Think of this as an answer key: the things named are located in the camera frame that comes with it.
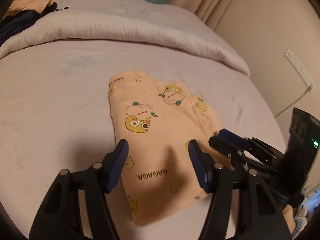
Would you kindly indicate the folded orange garment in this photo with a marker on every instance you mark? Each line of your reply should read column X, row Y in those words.
column 24, row 5

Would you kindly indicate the grey folded duvet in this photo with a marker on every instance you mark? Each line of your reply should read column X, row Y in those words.
column 129, row 21

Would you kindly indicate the white power strip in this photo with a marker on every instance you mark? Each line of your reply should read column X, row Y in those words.
column 300, row 69

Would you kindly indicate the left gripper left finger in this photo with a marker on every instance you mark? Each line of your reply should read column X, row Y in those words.
column 59, row 216

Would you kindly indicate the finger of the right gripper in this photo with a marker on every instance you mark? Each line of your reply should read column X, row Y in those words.
column 234, row 141
column 233, row 155

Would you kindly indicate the person's right hand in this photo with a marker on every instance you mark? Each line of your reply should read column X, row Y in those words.
column 288, row 216

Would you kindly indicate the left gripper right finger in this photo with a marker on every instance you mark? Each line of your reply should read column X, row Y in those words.
column 259, row 215

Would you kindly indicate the lilac bed sheet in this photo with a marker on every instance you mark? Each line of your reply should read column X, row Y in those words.
column 55, row 112

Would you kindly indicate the dark navy garment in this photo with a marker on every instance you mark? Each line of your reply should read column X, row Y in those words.
column 14, row 24

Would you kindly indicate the orange duck print shirt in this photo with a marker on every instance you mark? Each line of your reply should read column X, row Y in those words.
column 158, row 119

